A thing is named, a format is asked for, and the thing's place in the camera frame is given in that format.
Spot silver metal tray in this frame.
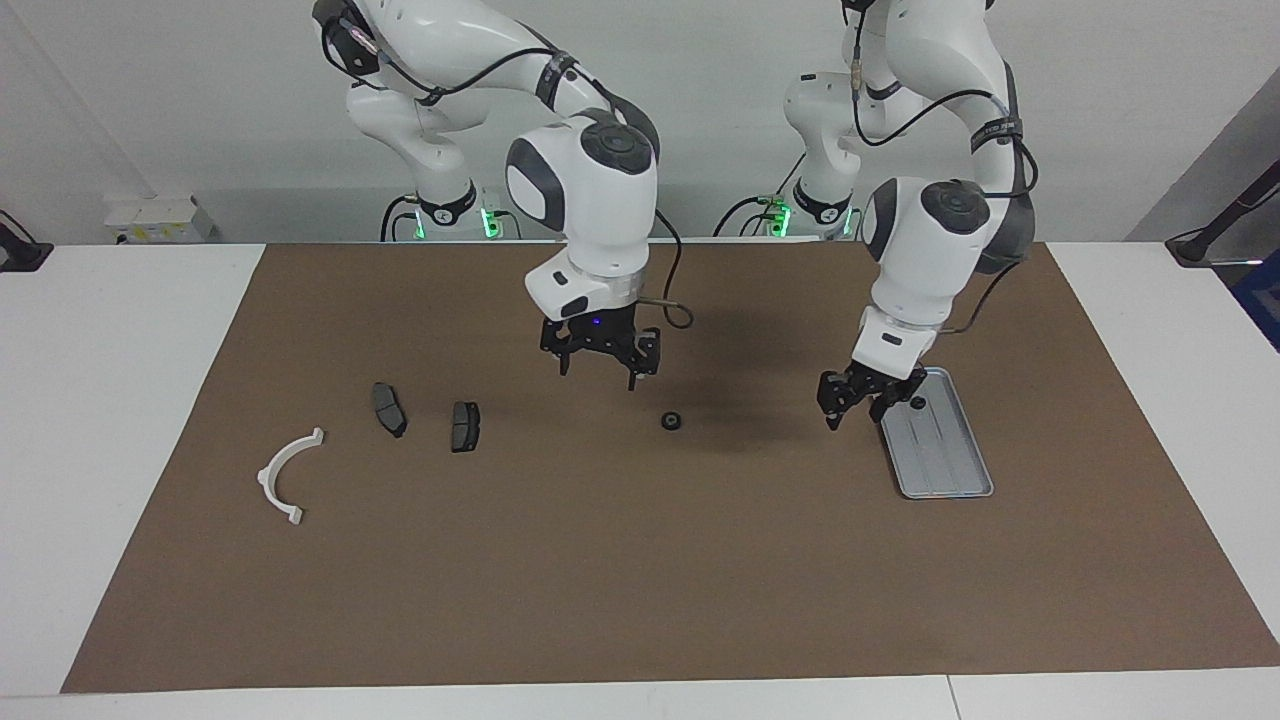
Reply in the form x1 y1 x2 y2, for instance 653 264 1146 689
878 367 995 500

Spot dark curved brake pad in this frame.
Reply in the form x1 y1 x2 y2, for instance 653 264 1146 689
371 382 408 439

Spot brown table mat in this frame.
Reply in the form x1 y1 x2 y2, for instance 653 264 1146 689
60 240 1280 694

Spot blue box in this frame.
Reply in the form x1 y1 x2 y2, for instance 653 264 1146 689
1232 250 1280 351

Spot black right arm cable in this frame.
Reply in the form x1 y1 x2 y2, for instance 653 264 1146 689
335 10 695 330

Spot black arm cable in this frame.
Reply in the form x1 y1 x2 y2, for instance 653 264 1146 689
848 40 1041 333
335 10 695 330

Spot black left base cable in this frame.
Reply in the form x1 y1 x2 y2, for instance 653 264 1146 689
713 150 807 238

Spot black base cable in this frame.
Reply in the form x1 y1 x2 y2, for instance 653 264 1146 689
379 195 423 244
713 150 807 238

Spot black right base cable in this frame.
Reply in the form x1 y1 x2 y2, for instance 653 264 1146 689
379 195 423 244

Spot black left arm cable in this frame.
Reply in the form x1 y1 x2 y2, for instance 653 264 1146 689
848 40 1041 333

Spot white curved plastic bracket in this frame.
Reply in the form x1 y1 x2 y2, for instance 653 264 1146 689
257 427 326 526

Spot black camera stand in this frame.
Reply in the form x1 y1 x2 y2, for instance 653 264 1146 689
1165 160 1280 267

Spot black clamp mount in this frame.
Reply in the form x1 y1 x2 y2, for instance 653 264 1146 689
0 210 53 273

